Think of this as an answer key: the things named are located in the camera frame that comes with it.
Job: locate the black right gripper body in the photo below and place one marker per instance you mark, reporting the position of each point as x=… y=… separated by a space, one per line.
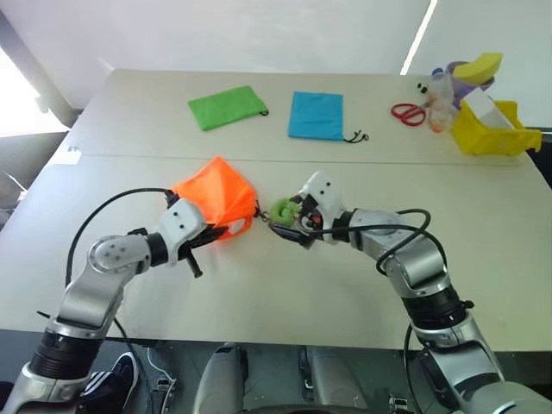
x=311 y=224

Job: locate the yellow plastic bin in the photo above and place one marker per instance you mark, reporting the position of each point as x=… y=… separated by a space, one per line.
x=483 y=138

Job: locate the grey robot left leg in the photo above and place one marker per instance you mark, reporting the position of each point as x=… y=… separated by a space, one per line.
x=217 y=379

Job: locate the small black knobs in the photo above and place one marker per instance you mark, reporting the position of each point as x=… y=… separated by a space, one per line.
x=421 y=87

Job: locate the clear plastic bottle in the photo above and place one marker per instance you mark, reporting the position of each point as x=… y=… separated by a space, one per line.
x=440 y=99

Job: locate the green fuzzy lump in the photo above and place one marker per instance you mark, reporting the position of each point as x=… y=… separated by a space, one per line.
x=282 y=212

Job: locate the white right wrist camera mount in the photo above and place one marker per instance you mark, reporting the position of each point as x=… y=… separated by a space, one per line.
x=324 y=194

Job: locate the white box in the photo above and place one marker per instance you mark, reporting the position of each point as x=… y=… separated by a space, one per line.
x=485 y=105

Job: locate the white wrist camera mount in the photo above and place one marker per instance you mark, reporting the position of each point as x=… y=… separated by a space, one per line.
x=183 y=220
x=324 y=194

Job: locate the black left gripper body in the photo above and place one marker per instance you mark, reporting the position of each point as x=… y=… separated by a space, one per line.
x=206 y=236

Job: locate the yellow curved sponge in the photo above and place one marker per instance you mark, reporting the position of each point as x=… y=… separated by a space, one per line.
x=478 y=69

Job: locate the grey robot leg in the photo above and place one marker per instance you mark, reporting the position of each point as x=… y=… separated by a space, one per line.
x=217 y=379
x=334 y=379

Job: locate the purple cup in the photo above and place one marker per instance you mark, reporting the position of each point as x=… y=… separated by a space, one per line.
x=461 y=86

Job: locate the dark blue striped sneaker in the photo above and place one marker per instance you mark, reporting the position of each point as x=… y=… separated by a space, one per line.
x=112 y=381

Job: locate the grey robot right leg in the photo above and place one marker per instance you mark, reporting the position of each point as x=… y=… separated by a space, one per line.
x=334 y=379

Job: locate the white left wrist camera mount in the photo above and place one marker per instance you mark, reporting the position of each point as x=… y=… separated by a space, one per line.
x=183 y=220

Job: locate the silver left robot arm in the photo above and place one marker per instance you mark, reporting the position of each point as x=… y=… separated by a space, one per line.
x=95 y=297

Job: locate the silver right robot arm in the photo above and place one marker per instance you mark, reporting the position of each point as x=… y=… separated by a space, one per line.
x=418 y=263

